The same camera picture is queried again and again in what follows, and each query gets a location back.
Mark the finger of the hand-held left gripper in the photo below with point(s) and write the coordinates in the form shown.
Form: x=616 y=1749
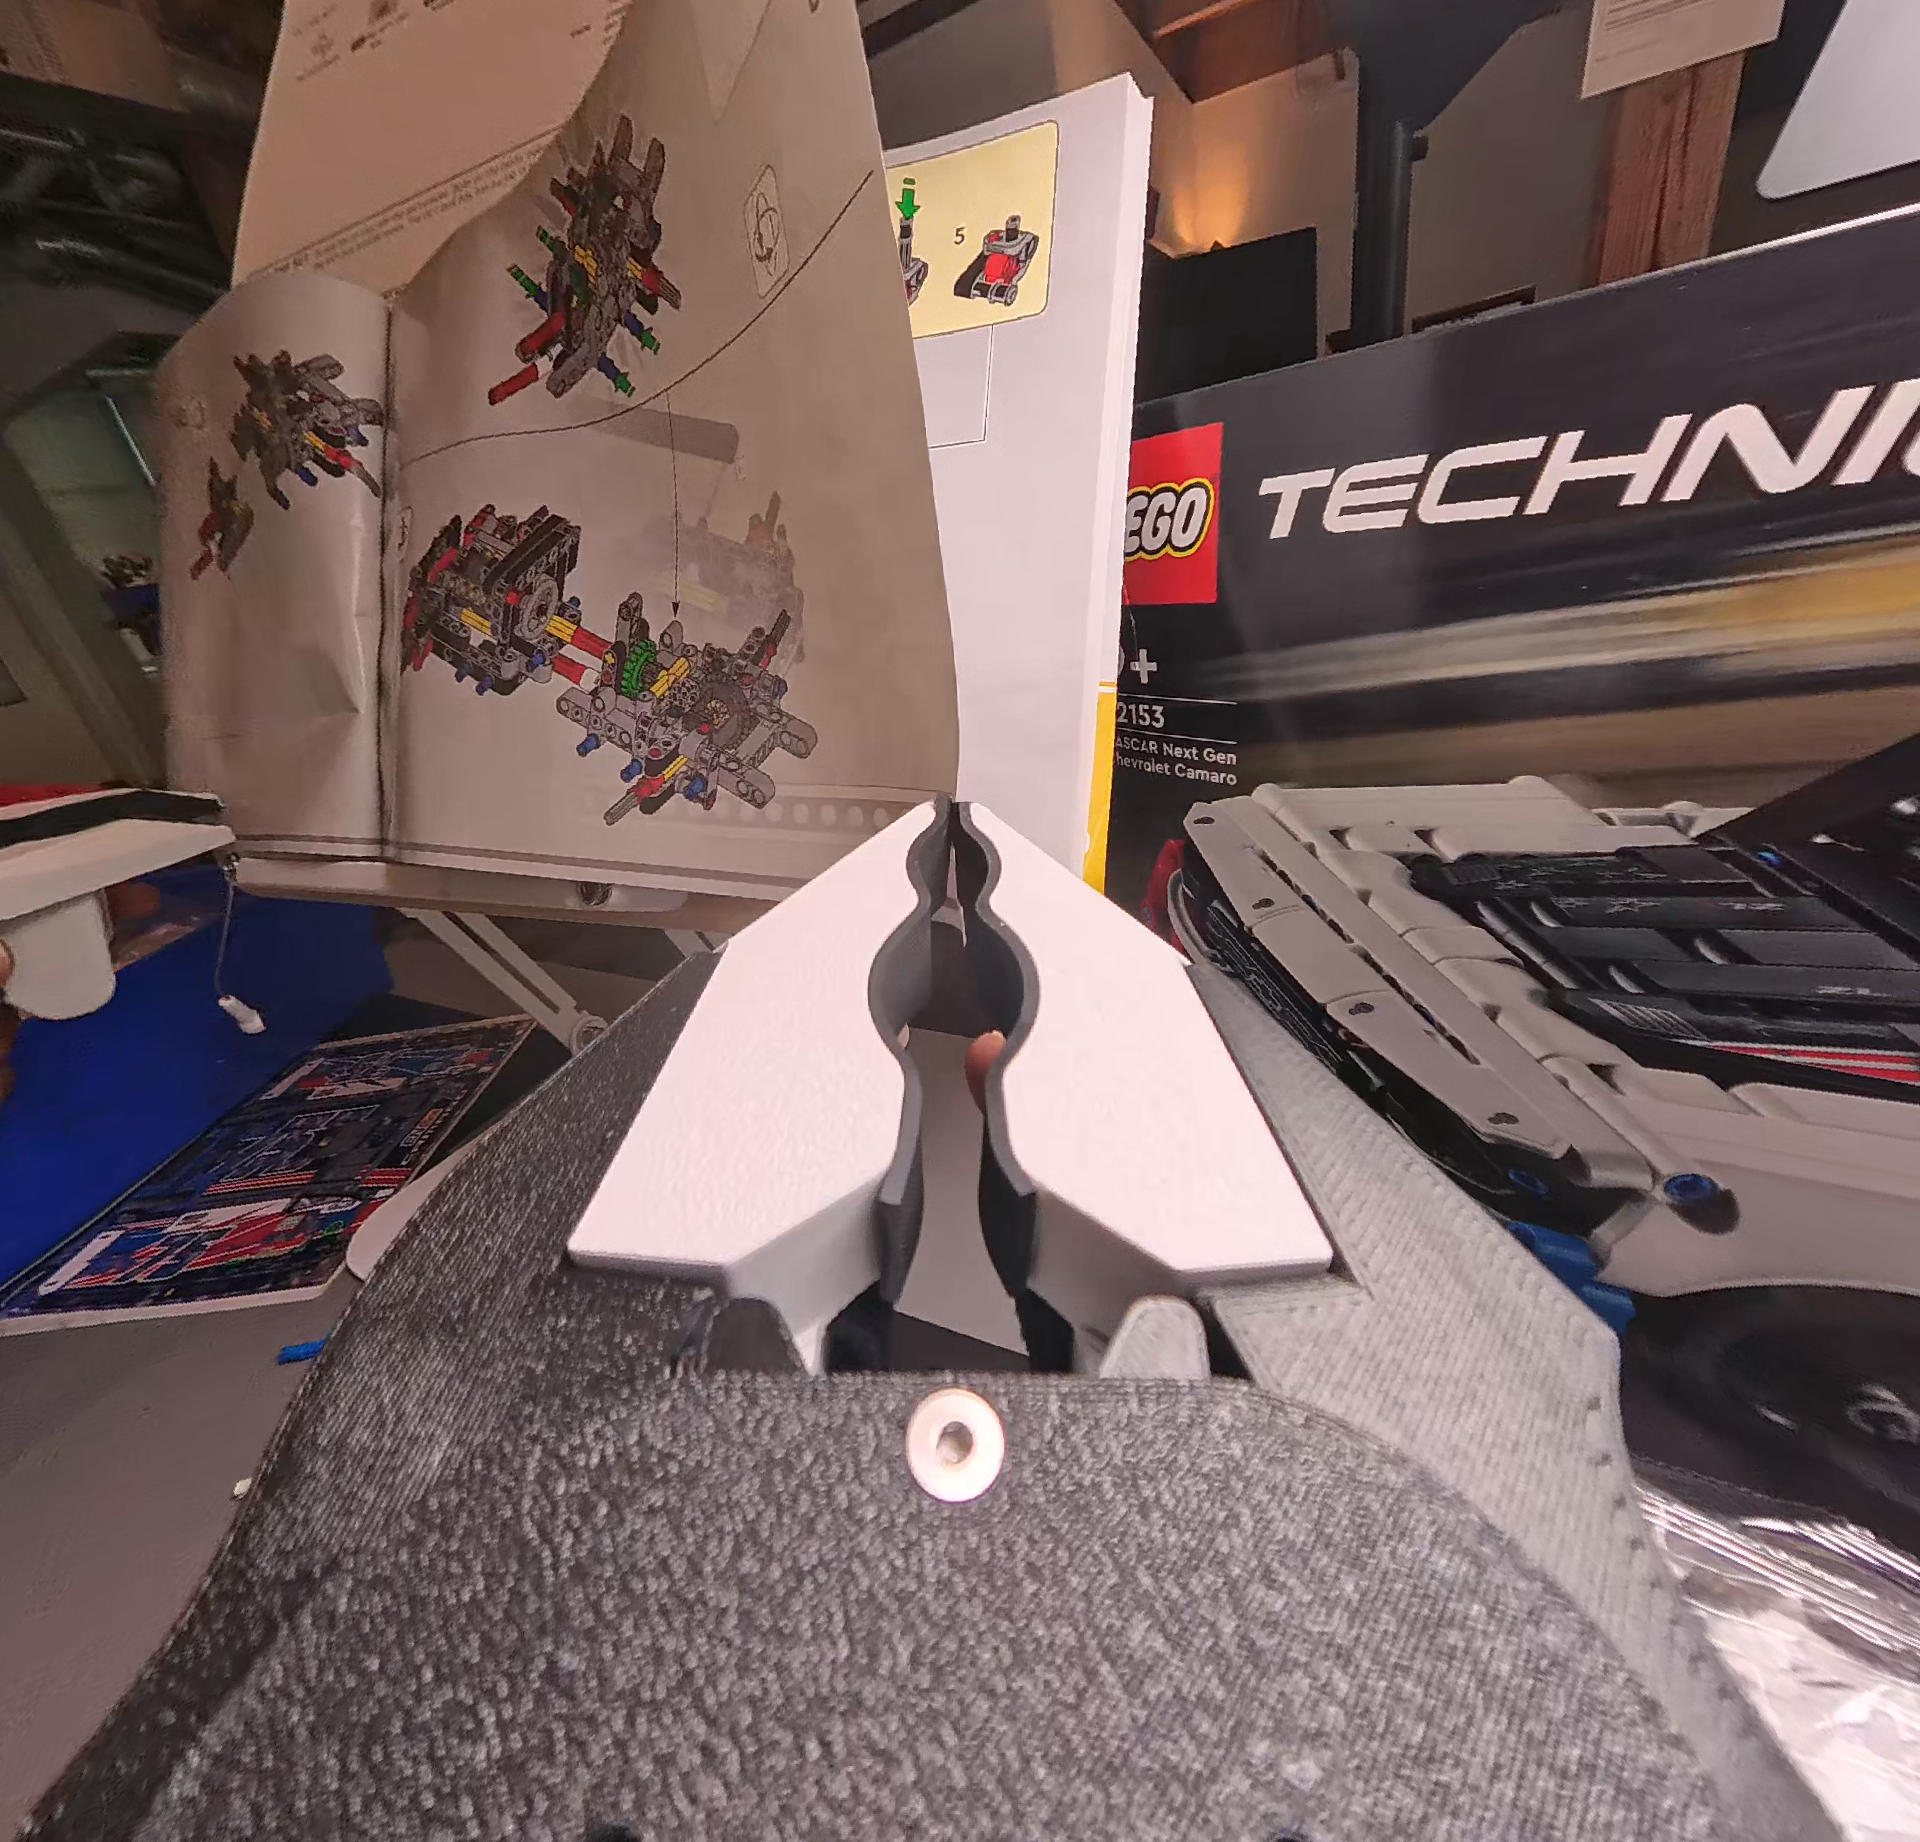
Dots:
x=92 y=859
x=61 y=794

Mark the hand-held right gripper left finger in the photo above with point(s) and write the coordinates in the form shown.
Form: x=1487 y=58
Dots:
x=737 y=1124

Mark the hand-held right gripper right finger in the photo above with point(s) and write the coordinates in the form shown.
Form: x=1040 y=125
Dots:
x=1172 y=1124

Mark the lego instruction booklet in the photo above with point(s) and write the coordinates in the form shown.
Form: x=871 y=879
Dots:
x=631 y=374

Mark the lego sticker sheet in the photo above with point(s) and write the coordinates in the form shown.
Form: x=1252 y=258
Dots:
x=272 y=1198

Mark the blue lego pin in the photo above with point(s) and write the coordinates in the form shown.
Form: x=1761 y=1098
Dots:
x=302 y=1349

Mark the black lego set box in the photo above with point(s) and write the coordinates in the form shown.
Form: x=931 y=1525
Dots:
x=1576 y=598

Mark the person's right hand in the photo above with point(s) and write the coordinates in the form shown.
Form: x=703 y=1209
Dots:
x=984 y=1065

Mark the blue plastic bin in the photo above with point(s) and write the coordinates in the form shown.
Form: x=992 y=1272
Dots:
x=122 y=1094

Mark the thin white instruction booklet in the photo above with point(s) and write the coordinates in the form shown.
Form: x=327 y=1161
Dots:
x=1037 y=523

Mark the black monitor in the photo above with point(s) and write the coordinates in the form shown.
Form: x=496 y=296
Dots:
x=1231 y=320

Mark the clear plastic bag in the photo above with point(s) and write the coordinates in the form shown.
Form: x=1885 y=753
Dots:
x=1802 y=1649

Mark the dark grey hood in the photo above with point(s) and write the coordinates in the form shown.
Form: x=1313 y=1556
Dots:
x=1441 y=12

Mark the pale monitor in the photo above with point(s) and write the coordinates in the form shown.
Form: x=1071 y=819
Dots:
x=1852 y=57

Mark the wooden post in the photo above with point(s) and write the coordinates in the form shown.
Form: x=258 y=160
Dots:
x=1667 y=177

